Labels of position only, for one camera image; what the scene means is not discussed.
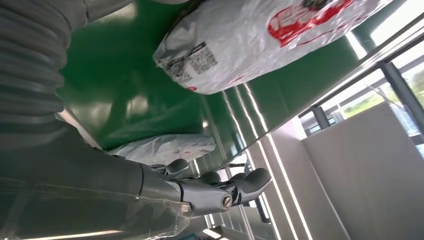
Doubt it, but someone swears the large flat white poly package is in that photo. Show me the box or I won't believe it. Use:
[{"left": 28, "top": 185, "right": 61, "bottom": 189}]
[{"left": 107, "top": 133, "right": 217, "bottom": 167}]

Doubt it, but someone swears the green conveyor belt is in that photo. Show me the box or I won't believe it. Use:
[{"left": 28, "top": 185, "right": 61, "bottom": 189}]
[{"left": 56, "top": 0, "right": 379, "bottom": 167}]

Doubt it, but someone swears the aluminium conveyor side rail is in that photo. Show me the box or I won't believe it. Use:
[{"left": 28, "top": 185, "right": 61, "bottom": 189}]
[
  {"left": 56, "top": 108, "right": 104, "bottom": 151},
  {"left": 228, "top": 13, "right": 424, "bottom": 167}
]

